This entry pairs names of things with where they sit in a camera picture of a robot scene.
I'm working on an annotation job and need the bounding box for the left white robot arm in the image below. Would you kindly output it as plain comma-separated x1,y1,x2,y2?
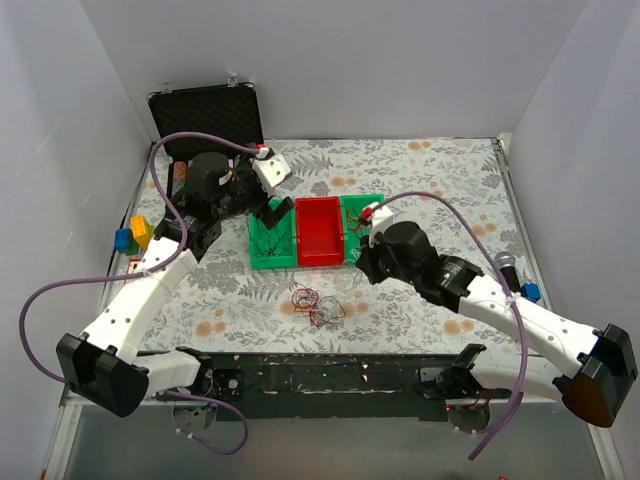
56,149,294,417

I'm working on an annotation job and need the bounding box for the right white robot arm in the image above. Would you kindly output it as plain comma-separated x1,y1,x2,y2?
356,221,638,428

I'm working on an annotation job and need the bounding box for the left green bin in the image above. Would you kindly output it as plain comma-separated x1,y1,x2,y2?
248,208,298,270

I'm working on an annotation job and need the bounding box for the green bin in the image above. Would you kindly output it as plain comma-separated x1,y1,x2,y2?
340,194,384,264
248,208,298,270

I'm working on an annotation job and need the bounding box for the red bin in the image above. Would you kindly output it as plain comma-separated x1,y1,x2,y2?
295,196,345,267

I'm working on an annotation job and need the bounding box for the right green bin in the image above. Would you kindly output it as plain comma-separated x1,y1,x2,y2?
340,194,384,264

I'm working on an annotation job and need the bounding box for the black poker chip case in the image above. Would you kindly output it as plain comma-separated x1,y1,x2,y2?
147,82,264,194

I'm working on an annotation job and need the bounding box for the floral table mat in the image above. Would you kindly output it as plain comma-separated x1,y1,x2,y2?
141,138,535,354

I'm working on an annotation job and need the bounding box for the black microphone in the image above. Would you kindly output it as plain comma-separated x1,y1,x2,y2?
494,251,522,293

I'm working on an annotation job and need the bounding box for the yellow toy brick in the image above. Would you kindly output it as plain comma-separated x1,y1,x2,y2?
130,215,154,250

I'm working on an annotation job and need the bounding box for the green toy brick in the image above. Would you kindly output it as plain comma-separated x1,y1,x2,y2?
124,240,144,257

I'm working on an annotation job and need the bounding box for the blue toy brick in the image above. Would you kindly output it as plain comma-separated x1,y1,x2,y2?
114,228,133,253

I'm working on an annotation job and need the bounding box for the red window toy brick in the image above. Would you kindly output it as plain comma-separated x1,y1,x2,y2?
126,258,143,277

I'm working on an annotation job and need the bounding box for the small blue block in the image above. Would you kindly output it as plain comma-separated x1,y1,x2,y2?
520,282,542,303

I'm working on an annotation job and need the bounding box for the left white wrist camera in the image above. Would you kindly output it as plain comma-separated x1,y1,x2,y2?
251,146,292,196

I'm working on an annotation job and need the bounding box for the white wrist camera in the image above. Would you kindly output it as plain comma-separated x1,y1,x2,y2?
251,146,292,196
360,202,393,248

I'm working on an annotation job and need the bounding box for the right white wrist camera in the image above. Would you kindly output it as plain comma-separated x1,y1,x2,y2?
360,202,393,248

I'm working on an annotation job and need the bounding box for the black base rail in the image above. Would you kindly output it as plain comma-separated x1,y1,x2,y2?
187,353,503,430

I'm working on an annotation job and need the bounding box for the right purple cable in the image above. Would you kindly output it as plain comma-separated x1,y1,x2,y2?
369,192,529,461

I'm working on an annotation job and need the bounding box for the aluminium frame rail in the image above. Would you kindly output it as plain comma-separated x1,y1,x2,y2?
60,386,158,406

